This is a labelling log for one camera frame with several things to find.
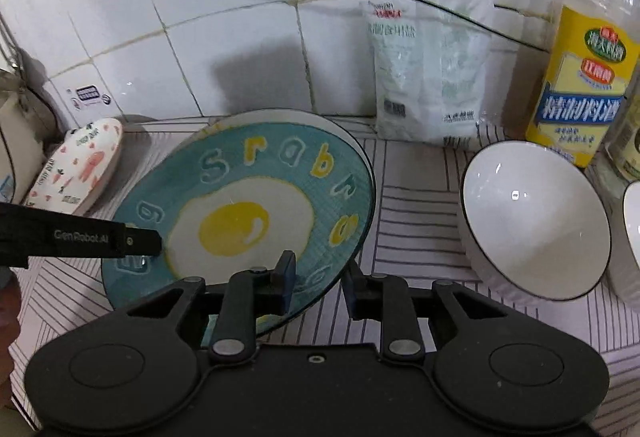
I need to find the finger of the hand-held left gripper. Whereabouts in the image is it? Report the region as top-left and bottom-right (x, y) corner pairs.
(124, 226), (163, 259)

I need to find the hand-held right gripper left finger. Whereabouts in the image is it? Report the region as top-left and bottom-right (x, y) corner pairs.
(125, 249), (299, 364)

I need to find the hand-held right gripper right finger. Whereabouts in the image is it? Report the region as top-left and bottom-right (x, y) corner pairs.
(344, 258), (508, 362)

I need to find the white strawberry print plate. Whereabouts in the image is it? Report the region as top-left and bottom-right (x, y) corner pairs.
(22, 117), (124, 216)

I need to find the blue fried egg plate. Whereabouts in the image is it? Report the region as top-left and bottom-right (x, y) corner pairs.
(101, 110), (377, 335)

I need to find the white bowl black rim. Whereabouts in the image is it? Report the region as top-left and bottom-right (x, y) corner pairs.
(607, 180), (640, 313)
(459, 140), (613, 302)

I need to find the person's left forearm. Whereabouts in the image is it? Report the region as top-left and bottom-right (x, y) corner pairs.
(0, 266), (23, 368)

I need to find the beige kitchen appliance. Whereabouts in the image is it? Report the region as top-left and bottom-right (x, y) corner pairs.
(0, 46), (57, 205)

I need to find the white salt packet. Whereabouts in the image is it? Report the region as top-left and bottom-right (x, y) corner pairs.
(360, 0), (447, 143)

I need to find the translucent white powder bag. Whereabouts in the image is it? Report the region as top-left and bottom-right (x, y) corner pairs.
(434, 0), (497, 149)

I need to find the yellow label glass bottle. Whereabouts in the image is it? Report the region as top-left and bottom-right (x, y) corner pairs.
(525, 0), (640, 169)

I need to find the small clear bottle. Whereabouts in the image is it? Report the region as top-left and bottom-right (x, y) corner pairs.
(602, 82), (640, 184)

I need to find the black white wall sticker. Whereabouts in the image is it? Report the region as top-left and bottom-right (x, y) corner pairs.
(66, 84), (114, 112)

